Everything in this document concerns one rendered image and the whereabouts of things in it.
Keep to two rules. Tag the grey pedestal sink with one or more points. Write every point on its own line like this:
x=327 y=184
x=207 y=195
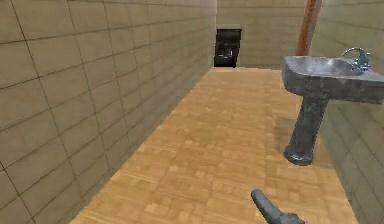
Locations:
x=320 y=78

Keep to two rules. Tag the silver sink faucet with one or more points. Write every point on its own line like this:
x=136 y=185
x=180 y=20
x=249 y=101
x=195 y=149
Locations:
x=362 y=61

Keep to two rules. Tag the orange brown wooden post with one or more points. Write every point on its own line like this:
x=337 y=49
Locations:
x=308 y=26

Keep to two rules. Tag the dark brown cabinet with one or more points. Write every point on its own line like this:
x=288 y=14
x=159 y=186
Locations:
x=227 y=46

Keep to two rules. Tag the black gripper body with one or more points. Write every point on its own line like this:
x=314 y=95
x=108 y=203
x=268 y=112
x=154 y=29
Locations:
x=290 y=220

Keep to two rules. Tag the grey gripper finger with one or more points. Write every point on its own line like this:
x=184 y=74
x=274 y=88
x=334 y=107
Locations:
x=264 y=204

